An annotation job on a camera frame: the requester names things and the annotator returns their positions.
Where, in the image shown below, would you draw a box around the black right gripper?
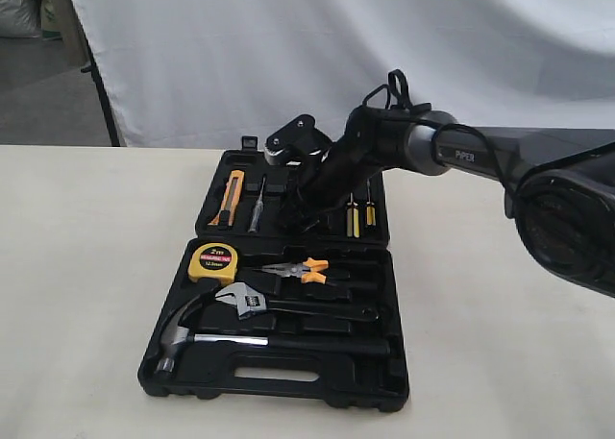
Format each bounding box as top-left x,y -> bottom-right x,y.
275,170 -> 331,235

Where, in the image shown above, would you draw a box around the black plastic tool case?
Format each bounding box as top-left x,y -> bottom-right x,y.
137,136 -> 409,412

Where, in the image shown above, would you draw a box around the chrome adjustable wrench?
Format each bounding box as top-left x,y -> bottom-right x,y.
214,281 -> 380,323

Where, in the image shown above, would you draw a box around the black handled claw hammer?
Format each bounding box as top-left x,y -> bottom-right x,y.
155,295 -> 391,374

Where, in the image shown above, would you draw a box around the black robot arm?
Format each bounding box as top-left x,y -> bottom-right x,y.
265,105 -> 614,296

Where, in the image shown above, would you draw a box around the clear tester screwdriver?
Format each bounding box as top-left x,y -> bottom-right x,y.
247,175 -> 266,233

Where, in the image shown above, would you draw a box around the large yellow black screwdriver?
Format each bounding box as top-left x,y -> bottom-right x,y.
346,193 -> 360,238

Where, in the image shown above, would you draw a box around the small yellow black screwdriver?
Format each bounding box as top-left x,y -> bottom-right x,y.
365,180 -> 377,227

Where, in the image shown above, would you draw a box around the orange utility knife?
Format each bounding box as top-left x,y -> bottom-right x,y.
209,169 -> 245,227

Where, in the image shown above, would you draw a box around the yellow tape measure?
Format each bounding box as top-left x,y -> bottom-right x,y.
187,242 -> 239,286

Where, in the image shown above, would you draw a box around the white backdrop cloth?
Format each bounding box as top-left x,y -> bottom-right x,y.
72,0 -> 614,149

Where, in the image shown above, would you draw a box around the black backdrop stand pole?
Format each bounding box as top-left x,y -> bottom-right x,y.
62,4 -> 124,147

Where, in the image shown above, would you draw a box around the grey sack in background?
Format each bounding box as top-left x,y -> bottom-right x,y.
1,0 -> 41,38

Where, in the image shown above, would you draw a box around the orange handled needle-nose pliers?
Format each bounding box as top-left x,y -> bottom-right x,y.
259,257 -> 330,284

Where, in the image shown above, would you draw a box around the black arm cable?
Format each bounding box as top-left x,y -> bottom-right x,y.
359,68 -> 529,219

